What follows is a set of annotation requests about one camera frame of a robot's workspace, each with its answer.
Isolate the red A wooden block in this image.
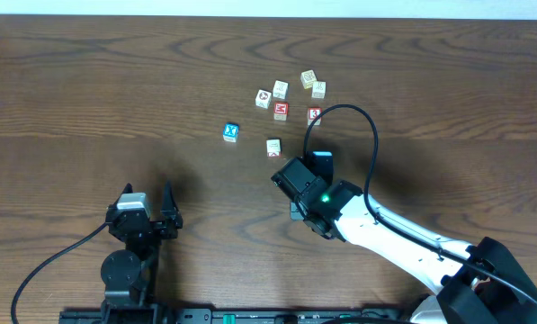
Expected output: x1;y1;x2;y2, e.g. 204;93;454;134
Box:
266;139;282;158

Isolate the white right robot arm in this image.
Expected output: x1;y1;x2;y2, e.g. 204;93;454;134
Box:
271;152;537;323

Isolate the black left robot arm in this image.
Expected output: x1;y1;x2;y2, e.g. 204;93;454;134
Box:
101;183;183;307

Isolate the red number 3 block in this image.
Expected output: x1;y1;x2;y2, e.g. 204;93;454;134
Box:
307;107;322;126

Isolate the red M wooden block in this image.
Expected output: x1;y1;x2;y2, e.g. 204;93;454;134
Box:
273;103;289;121

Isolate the blue X wooden block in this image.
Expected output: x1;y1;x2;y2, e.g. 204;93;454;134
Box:
222;123;239;142

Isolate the brown circle wooden block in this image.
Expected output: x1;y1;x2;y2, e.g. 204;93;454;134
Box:
255;89;272;109

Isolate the blue sided wooden block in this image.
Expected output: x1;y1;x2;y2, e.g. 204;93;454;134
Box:
273;80;289;100

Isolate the plain engraved wooden block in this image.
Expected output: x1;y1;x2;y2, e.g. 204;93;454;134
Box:
311;81;327;99

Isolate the yellow sided wooden block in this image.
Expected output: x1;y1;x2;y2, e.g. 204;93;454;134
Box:
300;69;318;89

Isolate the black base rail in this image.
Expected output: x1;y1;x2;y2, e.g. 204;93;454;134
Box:
58;308;404;324

